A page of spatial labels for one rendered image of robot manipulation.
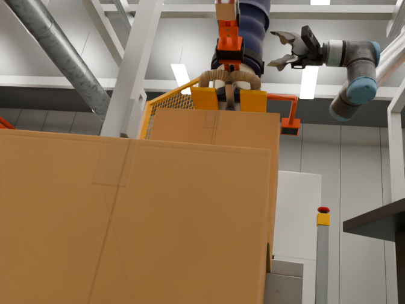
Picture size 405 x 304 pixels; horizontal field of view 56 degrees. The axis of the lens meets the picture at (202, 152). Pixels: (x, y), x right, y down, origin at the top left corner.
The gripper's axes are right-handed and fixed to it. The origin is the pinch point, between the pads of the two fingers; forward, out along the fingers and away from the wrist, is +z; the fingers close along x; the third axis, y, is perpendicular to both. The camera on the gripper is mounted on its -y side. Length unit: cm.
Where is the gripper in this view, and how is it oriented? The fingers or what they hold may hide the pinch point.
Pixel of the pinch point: (268, 46)
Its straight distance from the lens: 140.7
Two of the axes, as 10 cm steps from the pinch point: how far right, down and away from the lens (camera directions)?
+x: 1.5, -9.1, 3.9
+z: -9.8, -0.9, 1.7
